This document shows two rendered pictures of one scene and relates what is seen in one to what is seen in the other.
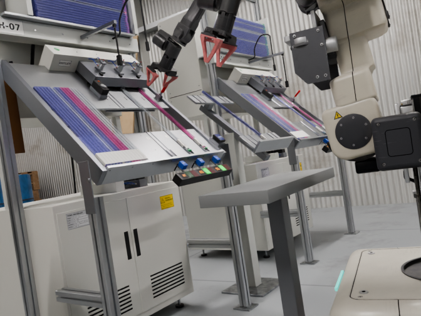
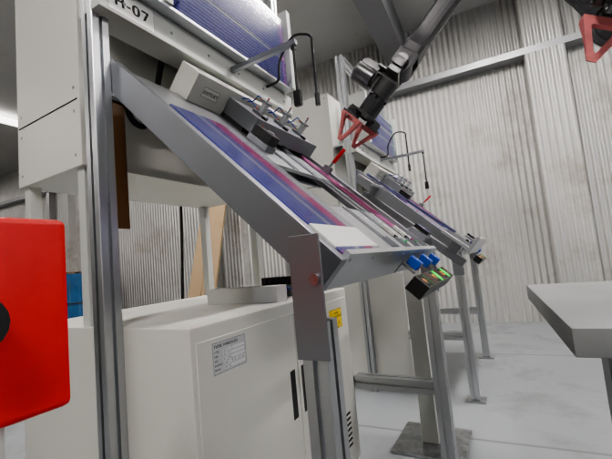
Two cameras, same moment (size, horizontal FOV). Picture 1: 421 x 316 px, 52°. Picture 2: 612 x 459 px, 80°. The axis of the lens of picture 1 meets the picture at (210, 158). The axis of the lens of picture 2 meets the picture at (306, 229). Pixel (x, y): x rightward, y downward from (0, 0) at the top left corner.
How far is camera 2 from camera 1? 1.00 m
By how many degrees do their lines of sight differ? 9
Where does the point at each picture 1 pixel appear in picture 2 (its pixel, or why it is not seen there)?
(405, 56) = (509, 176)
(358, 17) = not seen: outside the picture
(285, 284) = not seen: outside the picture
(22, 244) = (113, 400)
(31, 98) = (166, 118)
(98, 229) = (331, 399)
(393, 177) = (494, 295)
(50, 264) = (170, 447)
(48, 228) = (175, 372)
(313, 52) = not seen: outside the picture
